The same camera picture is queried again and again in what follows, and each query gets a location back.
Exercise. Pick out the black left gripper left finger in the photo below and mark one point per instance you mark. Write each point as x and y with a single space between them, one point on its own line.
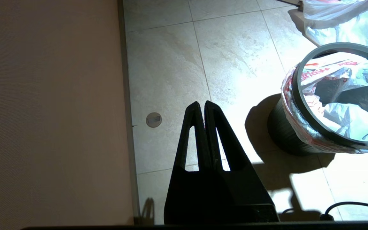
187 179

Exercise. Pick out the dark wall baseboard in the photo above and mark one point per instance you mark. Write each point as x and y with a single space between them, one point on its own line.
128 111

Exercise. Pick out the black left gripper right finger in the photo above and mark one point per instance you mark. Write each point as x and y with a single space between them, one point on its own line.
235 185

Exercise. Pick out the round metal floor drain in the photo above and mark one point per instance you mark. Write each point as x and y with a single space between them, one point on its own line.
153 119

